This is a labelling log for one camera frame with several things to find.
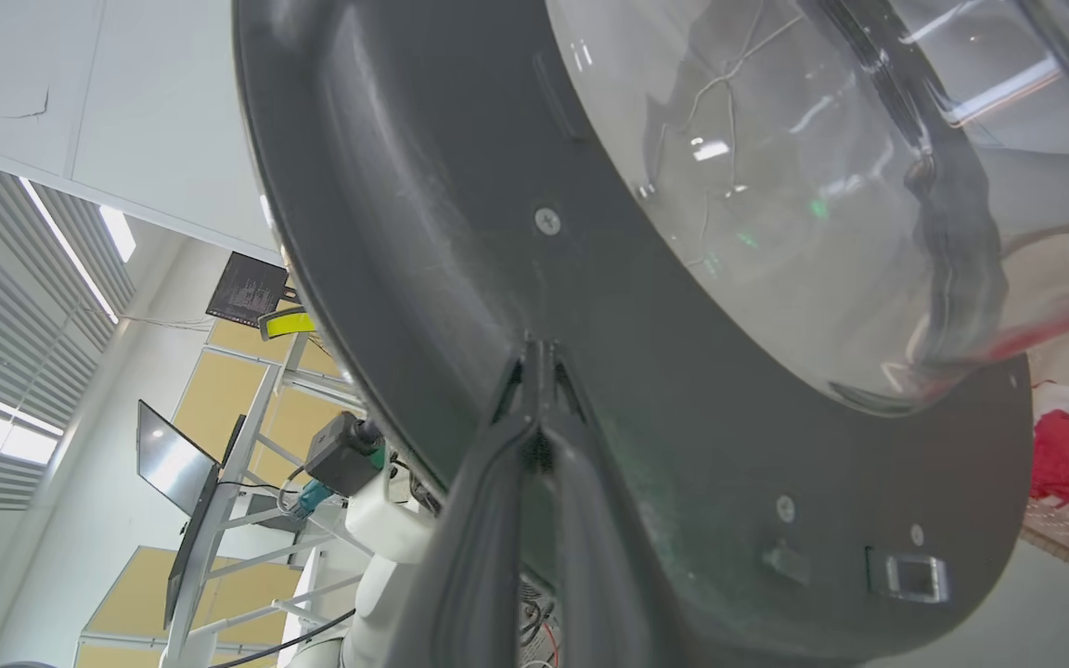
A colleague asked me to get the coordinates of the small black display panel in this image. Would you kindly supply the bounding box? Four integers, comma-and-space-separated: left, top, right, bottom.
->
206, 250, 290, 328

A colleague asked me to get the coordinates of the black robot head camera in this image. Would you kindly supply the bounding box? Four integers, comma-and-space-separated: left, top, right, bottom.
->
304, 411, 388, 498

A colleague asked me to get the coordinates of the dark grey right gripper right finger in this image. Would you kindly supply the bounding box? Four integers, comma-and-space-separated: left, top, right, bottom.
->
544, 340, 695, 668

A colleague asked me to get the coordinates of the black flat monitor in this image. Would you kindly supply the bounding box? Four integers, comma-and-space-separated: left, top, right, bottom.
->
135, 399, 222, 630

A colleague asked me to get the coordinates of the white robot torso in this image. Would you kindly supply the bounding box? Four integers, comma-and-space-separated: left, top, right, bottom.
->
341, 471, 444, 668

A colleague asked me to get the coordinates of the dark grey washing machine door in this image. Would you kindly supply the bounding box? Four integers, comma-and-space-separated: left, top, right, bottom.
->
232, 0, 1069, 668

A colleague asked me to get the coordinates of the black cable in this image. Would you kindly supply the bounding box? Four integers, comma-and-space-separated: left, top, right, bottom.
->
208, 608, 357, 668

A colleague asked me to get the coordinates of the yellow-green tag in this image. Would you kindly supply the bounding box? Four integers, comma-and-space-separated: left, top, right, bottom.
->
259, 310, 317, 340

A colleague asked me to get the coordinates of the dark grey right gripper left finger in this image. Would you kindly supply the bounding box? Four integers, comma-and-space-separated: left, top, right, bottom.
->
393, 340, 547, 668

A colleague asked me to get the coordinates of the white metal frame stand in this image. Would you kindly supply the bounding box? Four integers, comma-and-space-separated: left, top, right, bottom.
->
159, 329, 378, 668

